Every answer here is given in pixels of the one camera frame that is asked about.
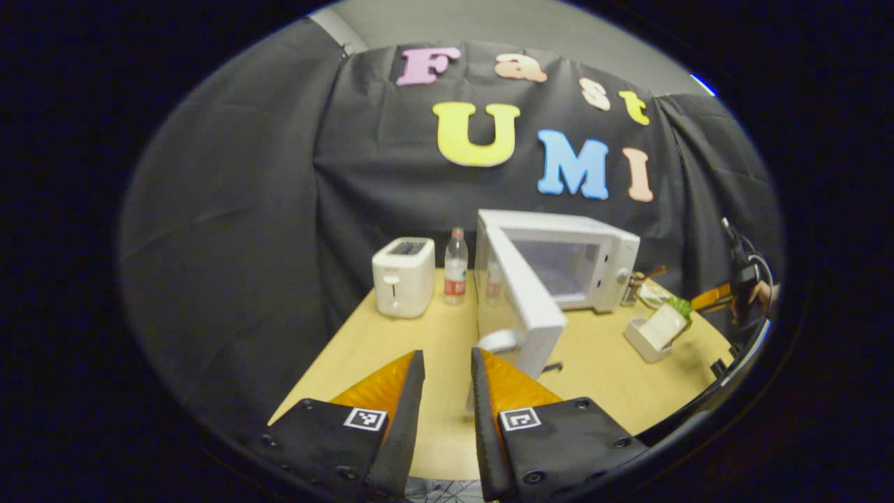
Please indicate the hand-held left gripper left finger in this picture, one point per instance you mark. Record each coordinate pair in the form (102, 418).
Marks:
(405, 433)

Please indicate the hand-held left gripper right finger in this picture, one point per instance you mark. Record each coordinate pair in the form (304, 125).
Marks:
(483, 433)

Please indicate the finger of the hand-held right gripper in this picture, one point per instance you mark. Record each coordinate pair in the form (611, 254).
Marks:
(712, 297)

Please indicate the beige bread slice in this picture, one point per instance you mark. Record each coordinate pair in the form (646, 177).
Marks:
(663, 327)

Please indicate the white microwave oven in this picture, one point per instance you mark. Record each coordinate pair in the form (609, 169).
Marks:
(531, 307)

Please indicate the white divided bean dish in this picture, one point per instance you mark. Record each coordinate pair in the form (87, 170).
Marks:
(656, 293)

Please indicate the white plastic tray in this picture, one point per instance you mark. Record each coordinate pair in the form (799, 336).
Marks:
(637, 342)

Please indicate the white toaster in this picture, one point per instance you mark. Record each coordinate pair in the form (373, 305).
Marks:
(403, 279)

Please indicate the clear water bottle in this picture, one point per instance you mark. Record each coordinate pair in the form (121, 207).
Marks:
(455, 272)

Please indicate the black backdrop cloth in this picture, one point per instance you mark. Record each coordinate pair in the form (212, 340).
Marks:
(244, 209)

